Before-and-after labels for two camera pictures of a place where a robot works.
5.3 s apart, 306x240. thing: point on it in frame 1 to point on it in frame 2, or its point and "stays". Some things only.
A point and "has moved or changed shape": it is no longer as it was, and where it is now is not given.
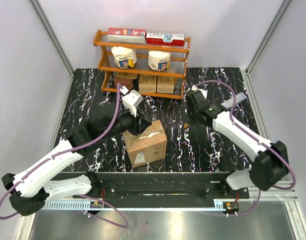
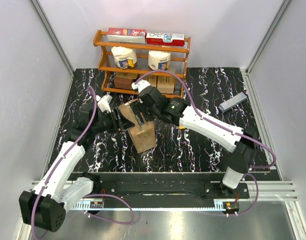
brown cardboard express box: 149,146 has moved or changed shape
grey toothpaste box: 228,104 stays
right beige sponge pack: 165,84 stays
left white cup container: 124,57 stays
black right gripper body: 191,113 to 150,114
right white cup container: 159,60 stays
